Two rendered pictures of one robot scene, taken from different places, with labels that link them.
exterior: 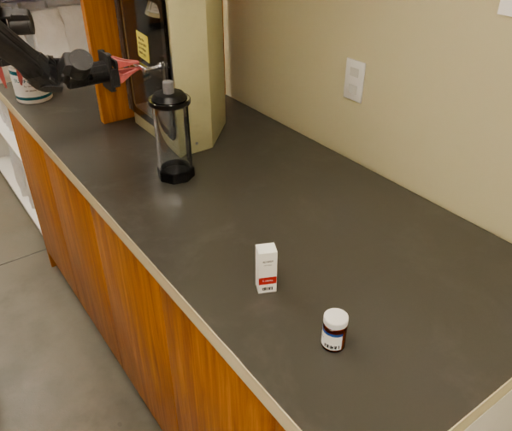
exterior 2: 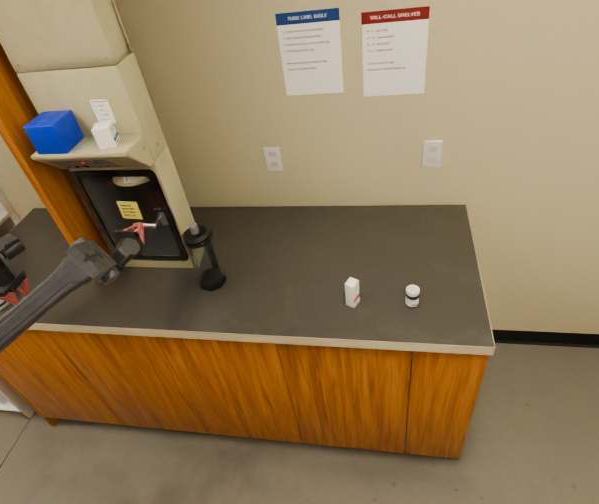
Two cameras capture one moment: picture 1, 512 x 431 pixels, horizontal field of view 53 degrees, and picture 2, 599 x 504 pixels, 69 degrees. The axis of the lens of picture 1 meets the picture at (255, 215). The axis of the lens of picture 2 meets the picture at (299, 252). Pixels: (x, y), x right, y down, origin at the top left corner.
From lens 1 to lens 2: 83 cm
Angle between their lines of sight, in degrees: 32
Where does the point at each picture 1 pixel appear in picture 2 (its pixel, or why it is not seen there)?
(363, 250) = (364, 251)
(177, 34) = (168, 189)
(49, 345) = (126, 471)
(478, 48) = (357, 116)
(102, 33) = (70, 217)
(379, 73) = (292, 149)
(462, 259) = (405, 226)
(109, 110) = not seen: hidden behind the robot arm
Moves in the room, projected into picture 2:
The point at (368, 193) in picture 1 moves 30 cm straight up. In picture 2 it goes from (326, 220) to (319, 156)
